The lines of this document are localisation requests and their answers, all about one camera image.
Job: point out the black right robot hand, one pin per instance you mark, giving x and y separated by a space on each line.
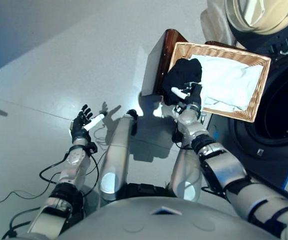
195 97

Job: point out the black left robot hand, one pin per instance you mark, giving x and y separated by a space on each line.
79 130

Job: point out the dark navy garment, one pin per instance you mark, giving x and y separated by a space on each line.
181 72

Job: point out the white basket liner cloth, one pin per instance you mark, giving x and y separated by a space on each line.
229 77

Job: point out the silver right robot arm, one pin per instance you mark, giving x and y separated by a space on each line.
224 167

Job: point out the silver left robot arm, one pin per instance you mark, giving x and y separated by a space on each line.
76 162

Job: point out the grey front-load washing machine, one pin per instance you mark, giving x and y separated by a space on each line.
271 140

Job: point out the washing machine glass door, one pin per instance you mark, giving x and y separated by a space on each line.
259 15

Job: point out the small blue base sticker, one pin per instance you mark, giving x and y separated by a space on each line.
216 132

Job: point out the silver left robot leg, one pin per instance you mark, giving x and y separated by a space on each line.
116 160

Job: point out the silver robot leg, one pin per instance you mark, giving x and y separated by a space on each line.
183 175
116 160

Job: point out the glossy brown stand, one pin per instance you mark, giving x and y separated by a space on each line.
168 42

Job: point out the wicker laundry basket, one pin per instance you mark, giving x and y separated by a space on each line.
259 92

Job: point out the silver right robot leg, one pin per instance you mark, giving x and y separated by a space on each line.
183 175

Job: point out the small square washer badge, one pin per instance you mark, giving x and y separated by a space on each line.
260 153

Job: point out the grey robot torso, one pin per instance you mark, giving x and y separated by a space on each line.
133 220

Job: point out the blue white chest emblem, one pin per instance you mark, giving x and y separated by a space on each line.
167 211

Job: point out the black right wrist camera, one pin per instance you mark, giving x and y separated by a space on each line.
178 108

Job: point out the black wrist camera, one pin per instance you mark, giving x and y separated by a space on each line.
93 148
178 108

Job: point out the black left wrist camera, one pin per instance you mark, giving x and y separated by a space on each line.
93 148

